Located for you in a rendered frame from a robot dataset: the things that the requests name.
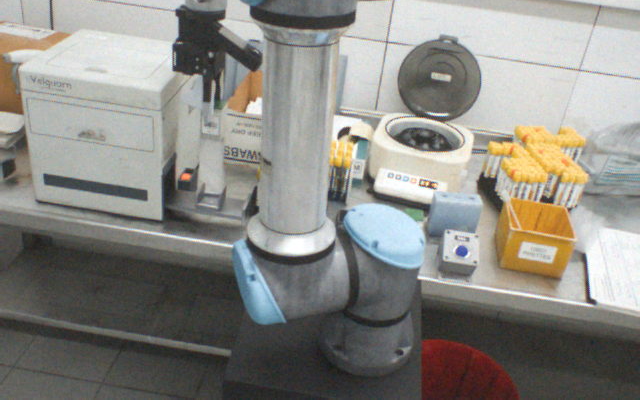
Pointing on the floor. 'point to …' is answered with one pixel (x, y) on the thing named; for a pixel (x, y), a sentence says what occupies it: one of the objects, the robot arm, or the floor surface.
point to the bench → (128, 287)
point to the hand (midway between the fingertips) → (214, 113)
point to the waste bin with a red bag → (462, 373)
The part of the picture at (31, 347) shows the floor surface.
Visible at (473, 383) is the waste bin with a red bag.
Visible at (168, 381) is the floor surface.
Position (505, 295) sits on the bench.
